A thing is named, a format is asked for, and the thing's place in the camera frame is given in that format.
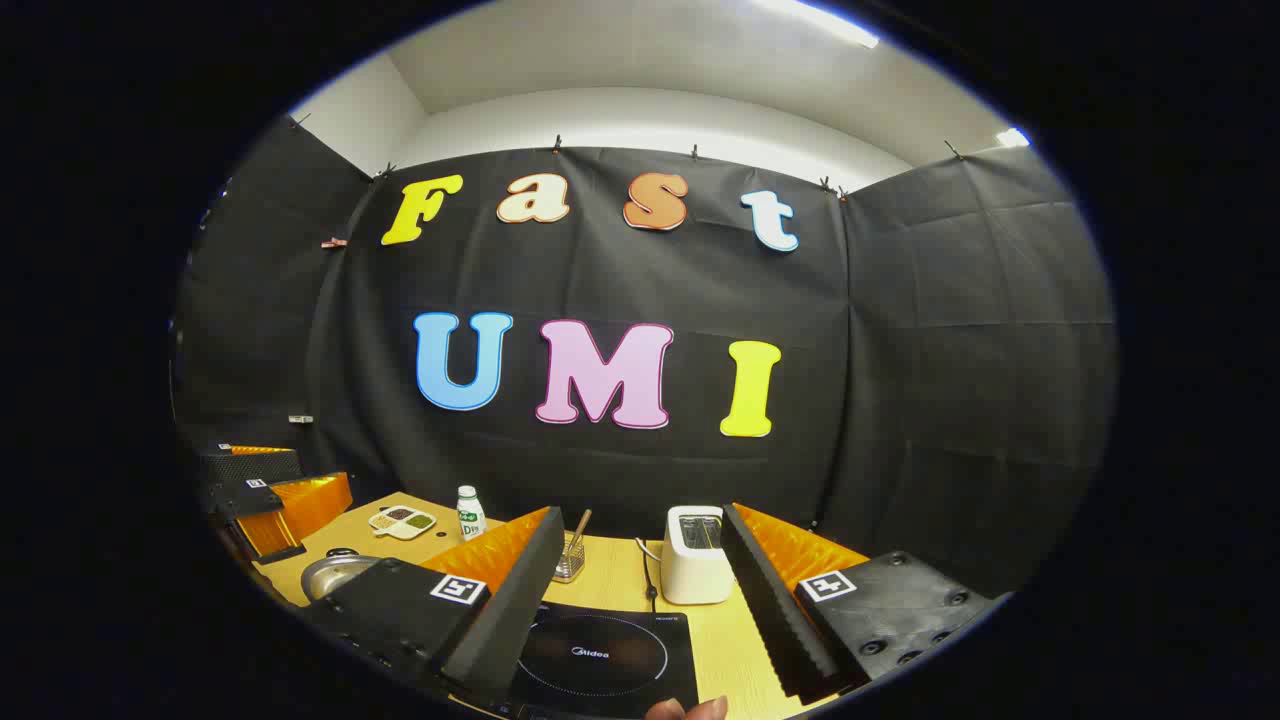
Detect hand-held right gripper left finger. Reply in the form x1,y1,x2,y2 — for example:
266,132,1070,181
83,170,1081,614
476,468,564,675
300,505,567,706

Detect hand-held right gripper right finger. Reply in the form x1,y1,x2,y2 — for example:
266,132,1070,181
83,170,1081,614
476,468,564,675
720,502,1002,706

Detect steel pot with black handle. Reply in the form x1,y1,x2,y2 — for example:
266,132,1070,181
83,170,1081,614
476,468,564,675
300,547,387,604

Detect black induction cooktop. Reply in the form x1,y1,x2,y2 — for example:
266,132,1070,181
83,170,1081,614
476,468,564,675
505,600,700,720

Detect white toaster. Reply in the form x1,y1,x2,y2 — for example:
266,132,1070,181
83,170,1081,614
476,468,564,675
661,505,737,606

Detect white divided condiment dish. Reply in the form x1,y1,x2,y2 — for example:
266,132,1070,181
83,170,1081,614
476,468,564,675
367,505,438,542

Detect black backdrop cloth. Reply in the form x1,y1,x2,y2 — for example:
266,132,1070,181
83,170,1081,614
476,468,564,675
172,115,1118,601

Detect long ceiling light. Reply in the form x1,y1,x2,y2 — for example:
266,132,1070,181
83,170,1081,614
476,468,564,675
752,0,882,50

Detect wire mesh holder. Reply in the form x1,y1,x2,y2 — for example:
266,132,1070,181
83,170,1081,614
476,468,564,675
552,530,589,584

